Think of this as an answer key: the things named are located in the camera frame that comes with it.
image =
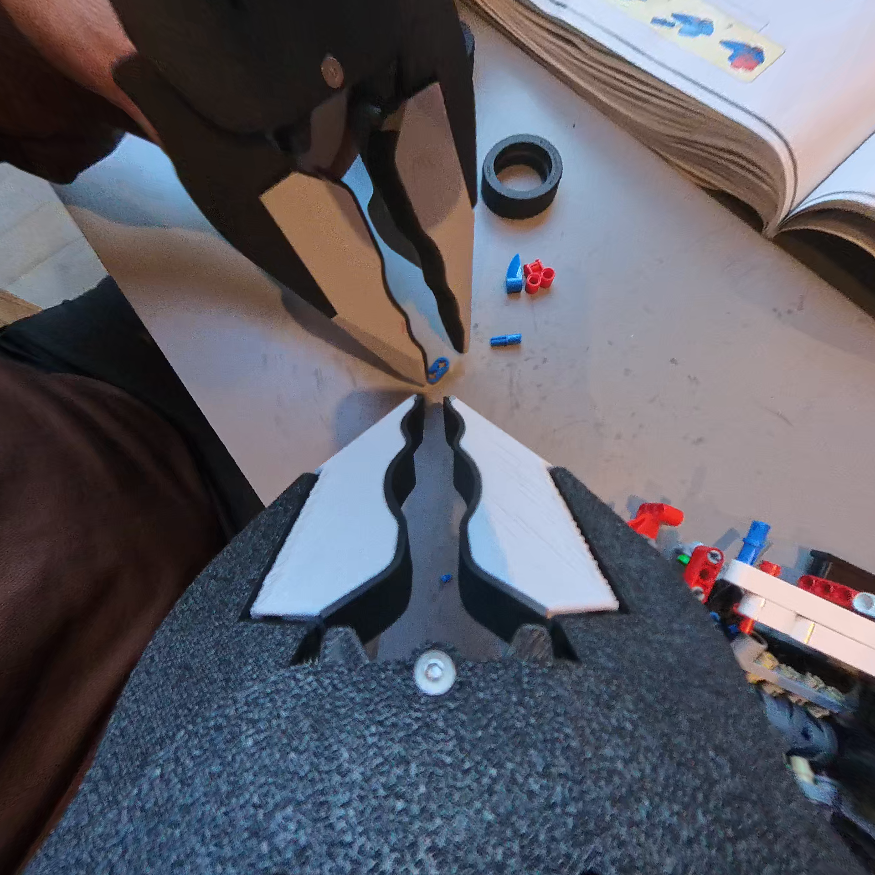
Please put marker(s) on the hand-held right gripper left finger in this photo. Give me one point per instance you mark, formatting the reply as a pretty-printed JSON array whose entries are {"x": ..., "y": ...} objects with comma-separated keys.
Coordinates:
[{"x": 335, "y": 540}]

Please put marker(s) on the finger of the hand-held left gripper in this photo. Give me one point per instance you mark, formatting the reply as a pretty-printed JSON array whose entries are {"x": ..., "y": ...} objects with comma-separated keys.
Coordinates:
[
  {"x": 321, "y": 232},
  {"x": 437, "y": 171}
]

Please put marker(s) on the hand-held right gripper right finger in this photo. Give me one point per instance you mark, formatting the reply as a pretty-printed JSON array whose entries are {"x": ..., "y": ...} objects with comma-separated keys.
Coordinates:
[{"x": 533, "y": 540}]

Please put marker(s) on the blue two-hole brick beam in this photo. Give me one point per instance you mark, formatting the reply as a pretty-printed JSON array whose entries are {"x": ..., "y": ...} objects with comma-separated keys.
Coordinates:
[{"x": 437, "y": 370}]

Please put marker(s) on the toy brick car model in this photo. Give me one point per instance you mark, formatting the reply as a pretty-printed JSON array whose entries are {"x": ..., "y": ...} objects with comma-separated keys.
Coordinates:
[{"x": 786, "y": 601}]

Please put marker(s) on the thick building instruction booklet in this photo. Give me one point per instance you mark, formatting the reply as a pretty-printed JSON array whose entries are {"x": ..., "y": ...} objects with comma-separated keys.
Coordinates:
[{"x": 683, "y": 68}]

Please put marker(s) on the person's left forearm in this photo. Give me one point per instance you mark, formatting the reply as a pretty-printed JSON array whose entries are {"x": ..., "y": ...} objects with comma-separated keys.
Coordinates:
[{"x": 41, "y": 116}]

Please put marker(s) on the grey desk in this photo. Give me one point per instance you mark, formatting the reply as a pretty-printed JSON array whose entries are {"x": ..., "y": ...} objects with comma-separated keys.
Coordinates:
[{"x": 683, "y": 376}]

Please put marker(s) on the person's left hand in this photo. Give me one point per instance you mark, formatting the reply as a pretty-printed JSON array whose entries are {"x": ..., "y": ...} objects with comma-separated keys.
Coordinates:
[{"x": 75, "y": 27}]

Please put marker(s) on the black rubber toy tire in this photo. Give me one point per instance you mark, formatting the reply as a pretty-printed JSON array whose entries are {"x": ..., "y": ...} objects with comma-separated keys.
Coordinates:
[{"x": 492, "y": 191}]

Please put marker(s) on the blue wedge brick piece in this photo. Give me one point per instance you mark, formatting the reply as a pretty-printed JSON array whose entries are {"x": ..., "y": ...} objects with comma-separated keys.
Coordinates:
[{"x": 513, "y": 280}]

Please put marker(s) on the red triple-hole brick connector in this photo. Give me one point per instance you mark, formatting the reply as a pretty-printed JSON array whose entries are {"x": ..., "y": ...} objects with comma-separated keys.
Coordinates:
[{"x": 540, "y": 277}]

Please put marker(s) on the person's dark trousers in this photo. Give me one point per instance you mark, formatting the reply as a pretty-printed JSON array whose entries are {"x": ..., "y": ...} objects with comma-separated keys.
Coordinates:
[{"x": 102, "y": 321}]

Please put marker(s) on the person's brown sweater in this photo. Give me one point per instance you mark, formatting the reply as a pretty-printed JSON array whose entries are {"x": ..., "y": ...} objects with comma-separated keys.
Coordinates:
[{"x": 68, "y": 547}]

